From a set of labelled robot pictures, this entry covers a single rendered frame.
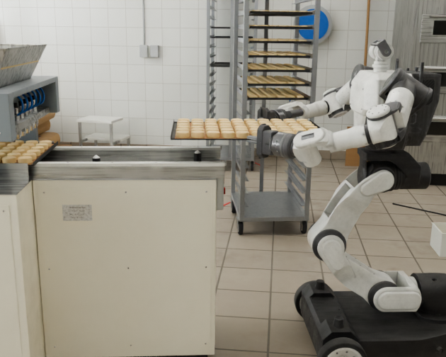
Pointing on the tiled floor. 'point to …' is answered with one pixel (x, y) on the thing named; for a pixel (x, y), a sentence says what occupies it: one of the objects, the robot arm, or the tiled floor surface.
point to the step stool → (102, 133)
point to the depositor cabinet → (12, 273)
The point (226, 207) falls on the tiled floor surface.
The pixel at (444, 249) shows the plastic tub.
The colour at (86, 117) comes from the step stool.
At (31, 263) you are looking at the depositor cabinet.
